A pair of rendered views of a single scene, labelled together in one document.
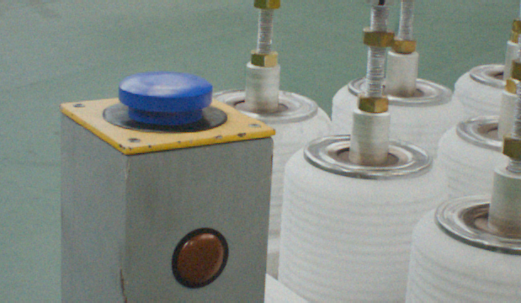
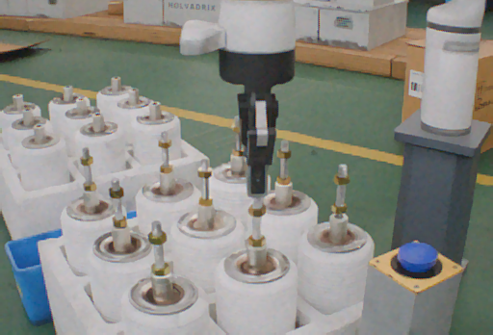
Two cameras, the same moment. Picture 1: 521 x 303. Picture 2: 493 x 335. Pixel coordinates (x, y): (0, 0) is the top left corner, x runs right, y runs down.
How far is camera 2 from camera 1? 83 cm
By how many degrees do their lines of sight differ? 83
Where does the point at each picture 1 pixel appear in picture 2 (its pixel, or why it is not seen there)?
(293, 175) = (272, 292)
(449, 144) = (214, 244)
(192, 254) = not seen: hidden behind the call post
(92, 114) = (428, 281)
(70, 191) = (421, 318)
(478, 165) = (236, 242)
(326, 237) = (292, 300)
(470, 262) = (369, 250)
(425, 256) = (355, 263)
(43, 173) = not seen: outside the picture
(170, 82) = (421, 249)
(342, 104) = (132, 270)
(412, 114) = not seen: hidden behind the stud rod
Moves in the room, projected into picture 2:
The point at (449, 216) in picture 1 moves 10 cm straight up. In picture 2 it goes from (337, 248) to (344, 171)
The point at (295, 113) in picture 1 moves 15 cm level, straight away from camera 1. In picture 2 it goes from (181, 282) to (54, 272)
